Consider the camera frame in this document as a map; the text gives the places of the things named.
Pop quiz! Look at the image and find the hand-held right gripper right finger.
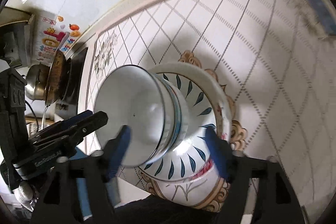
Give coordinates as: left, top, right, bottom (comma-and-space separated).
205, 127, 307, 224

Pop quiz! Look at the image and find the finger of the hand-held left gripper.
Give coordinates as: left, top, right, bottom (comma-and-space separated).
33, 111, 109, 149
39, 110, 93, 138

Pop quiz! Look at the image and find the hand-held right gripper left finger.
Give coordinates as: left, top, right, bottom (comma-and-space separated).
30, 125, 132, 224

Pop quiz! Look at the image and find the white bowl with blue rim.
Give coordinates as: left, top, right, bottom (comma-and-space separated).
94, 65, 171, 168
150, 73, 190, 159

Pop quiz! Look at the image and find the white plate with red pattern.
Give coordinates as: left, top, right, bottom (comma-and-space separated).
147, 63, 233, 207

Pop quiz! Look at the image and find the blue leaf patterned bowl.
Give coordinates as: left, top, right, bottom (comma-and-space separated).
138, 72, 223, 182

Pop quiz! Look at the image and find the person's left hand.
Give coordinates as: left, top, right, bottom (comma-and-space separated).
14, 181, 36, 210

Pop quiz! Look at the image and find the steel pot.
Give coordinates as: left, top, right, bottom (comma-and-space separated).
25, 64, 53, 102

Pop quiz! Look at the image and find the black stove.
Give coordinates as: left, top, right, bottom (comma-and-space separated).
56, 47, 89, 110

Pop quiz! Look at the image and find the brown wok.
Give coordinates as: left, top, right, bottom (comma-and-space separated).
44, 49, 73, 105

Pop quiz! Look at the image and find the patterned tablecloth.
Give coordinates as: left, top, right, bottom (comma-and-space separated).
84, 0, 336, 224

